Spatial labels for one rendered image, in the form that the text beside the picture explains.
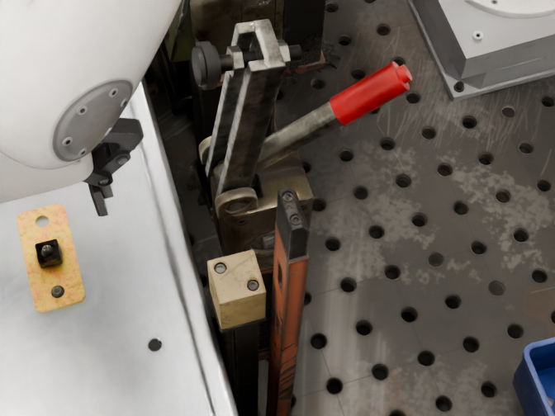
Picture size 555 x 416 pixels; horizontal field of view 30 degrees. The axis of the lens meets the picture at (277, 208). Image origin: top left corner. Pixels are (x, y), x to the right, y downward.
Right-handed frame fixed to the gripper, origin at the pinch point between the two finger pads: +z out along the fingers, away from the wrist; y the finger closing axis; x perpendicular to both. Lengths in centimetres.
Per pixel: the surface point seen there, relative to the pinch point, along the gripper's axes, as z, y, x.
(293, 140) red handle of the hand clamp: -1.8, -18.5, 0.8
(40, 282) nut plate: 7.5, 1.4, 2.2
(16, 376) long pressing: 7.8, 4.4, 8.8
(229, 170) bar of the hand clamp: -2.1, -13.6, 1.9
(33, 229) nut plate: 7.6, 1.1, -2.2
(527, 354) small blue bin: 30, -39, 12
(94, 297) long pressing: 7.9, -2.2, 4.3
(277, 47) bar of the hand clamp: -13.2, -17.3, 0.5
